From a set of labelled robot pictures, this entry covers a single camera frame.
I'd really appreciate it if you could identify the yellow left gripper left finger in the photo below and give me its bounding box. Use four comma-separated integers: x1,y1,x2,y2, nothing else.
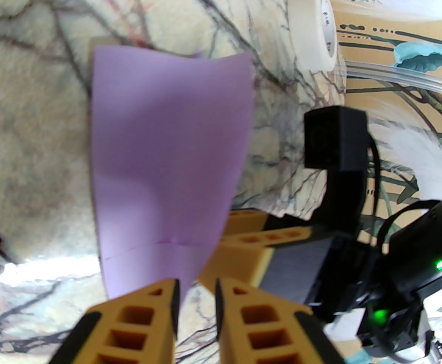
54,278,180,364

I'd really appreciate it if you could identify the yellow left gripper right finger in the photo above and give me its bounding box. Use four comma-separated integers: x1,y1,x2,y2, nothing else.
215,278,346,364

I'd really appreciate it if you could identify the purple paper sheet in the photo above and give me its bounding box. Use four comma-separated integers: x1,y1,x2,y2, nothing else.
90,46,255,310

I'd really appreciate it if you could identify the cream masking tape roll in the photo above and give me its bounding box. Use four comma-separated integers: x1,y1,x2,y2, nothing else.
287,0,339,72

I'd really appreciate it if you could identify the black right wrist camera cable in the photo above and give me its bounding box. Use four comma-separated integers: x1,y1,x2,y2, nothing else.
367,138,385,250

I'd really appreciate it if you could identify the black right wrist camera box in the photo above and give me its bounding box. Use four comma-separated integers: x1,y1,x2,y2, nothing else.
303,106,369,172

